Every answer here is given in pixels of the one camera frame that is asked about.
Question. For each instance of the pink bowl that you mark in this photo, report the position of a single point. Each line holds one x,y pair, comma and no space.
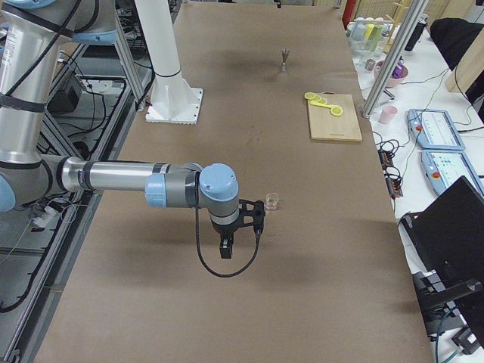
390,82

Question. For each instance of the bamboo cutting board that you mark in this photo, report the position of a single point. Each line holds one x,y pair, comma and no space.
326,127

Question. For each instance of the steel jigger measuring cup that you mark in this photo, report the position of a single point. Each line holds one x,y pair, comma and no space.
284,56

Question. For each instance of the black computer monitor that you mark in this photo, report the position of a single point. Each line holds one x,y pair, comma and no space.
448,238

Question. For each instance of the black water bottle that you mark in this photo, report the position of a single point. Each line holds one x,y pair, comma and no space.
417,32

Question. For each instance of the white pedestal column base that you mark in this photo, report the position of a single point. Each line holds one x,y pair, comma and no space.
172,100

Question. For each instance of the wooden cup tree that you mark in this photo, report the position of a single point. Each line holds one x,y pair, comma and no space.
401,8

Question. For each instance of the pink plastic cup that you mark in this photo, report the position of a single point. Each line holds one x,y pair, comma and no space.
387,114

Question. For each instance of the teach pendant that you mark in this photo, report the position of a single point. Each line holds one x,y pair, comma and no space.
444,167
434,129

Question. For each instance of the aluminium frame post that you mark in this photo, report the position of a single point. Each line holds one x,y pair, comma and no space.
406,28

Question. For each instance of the yellow plastic spoon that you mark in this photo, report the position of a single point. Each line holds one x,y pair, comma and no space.
328,106

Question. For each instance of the small clear glass cup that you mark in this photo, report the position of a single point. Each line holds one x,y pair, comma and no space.
271,201

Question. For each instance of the black power box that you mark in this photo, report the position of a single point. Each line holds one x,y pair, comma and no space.
66,98

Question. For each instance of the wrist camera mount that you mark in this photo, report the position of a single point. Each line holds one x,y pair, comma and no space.
251,214

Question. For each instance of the lower teach pendant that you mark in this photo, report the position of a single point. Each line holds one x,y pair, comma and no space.
444,167

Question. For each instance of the yellow cup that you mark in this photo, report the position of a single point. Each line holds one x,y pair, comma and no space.
368,30

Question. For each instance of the upper teach pendant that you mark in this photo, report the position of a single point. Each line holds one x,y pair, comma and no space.
434,129

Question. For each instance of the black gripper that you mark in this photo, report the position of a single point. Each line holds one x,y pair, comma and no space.
224,230

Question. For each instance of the green tumbler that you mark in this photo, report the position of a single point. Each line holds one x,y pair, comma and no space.
374,37

